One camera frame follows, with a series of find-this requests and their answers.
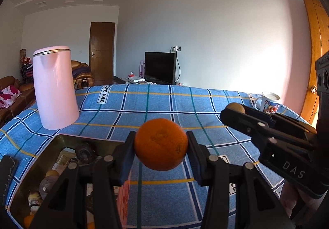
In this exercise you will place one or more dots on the brown wooden door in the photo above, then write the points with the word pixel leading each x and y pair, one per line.
pixel 101 52

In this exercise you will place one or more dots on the pink electric kettle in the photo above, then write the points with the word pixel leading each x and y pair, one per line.
pixel 54 87

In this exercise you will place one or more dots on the brown leather sofa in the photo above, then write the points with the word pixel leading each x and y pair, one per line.
pixel 27 96

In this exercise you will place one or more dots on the pink metal tin box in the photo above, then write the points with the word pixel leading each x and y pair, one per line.
pixel 58 151

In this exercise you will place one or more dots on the wall power socket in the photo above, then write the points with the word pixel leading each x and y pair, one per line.
pixel 178 48

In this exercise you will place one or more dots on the black smartphone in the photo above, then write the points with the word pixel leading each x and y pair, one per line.
pixel 8 166

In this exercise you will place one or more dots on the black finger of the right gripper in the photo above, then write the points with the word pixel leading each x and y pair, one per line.
pixel 246 123
pixel 270 115

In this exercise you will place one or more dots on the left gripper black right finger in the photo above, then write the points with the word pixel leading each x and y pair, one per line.
pixel 256 205

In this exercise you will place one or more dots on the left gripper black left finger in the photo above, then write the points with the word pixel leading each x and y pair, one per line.
pixel 65 205

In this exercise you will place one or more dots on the brown leather armchair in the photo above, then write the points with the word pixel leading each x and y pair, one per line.
pixel 82 75

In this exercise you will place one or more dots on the green kiwi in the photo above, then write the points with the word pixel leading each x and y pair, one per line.
pixel 52 172
pixel 236 107

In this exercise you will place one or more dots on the orange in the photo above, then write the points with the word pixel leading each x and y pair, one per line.
pixel 27 221

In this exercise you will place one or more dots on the green kiwi front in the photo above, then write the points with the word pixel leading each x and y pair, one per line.
pixel 52 172

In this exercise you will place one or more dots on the printed paper liner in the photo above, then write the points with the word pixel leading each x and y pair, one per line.
pixel 62 160

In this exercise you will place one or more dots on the tv stand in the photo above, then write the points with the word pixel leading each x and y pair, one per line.
pixel 136 80

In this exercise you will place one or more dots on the black television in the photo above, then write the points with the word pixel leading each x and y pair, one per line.
pixel 160 66

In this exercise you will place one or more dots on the orange textured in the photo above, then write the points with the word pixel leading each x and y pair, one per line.
pixel 160 144

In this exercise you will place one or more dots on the orange wooden door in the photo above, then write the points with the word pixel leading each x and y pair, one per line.
pixel 318 27

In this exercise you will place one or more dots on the white printed mug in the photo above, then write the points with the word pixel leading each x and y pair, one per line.
pixel 268 102

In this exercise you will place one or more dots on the person right hand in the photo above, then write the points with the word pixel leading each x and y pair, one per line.
pixel 299 207

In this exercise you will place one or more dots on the blue plaid tablecloth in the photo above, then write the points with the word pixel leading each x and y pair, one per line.
pixel 170 199

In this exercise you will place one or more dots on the pink floral cushion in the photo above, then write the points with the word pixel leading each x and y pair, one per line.
pixel 8 96

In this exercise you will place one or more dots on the green kiwi back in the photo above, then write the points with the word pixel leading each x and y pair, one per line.
pixel 236 107

